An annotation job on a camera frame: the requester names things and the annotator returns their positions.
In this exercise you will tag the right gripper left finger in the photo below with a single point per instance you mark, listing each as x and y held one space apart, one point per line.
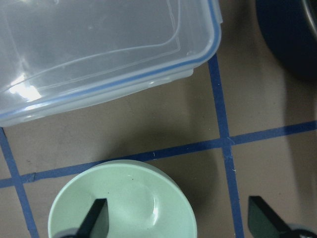
96 222

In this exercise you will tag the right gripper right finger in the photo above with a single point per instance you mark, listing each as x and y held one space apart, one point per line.
263 221

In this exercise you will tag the green bowl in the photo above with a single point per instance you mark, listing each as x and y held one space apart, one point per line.
143 202

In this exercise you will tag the clear plastic container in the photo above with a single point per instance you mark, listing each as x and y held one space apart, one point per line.
62 55

